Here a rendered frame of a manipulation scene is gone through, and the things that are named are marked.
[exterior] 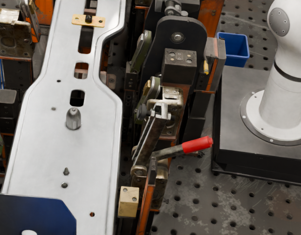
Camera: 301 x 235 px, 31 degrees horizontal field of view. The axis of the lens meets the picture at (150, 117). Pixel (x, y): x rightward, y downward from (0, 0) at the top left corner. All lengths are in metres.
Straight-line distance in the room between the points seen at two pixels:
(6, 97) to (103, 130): 0.23
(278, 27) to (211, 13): 0.42
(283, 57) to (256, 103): 0.24
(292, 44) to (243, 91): 0.37
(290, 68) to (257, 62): 0.49
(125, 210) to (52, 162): 0.19
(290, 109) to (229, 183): 0.26
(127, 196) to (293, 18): 0.53
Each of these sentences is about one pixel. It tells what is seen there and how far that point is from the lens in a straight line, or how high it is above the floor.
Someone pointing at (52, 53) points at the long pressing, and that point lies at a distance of 1.33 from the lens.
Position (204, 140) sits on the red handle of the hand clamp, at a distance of 1.00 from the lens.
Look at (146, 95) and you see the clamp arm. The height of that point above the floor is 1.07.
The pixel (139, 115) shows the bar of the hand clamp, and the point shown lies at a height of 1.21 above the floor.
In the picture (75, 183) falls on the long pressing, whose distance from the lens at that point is 1.10.
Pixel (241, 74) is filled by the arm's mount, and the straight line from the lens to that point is 1.65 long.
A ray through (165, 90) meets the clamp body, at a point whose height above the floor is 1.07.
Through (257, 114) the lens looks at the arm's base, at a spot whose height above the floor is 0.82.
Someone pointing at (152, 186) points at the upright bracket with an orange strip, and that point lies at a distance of 0.92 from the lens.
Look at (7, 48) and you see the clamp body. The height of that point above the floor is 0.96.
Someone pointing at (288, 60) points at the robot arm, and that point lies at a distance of 1.36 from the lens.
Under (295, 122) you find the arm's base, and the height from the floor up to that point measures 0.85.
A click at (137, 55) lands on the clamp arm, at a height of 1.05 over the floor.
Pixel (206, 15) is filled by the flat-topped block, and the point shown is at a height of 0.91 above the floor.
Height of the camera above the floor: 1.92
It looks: 49 degrees down
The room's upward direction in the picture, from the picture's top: 10 degrees clockwise
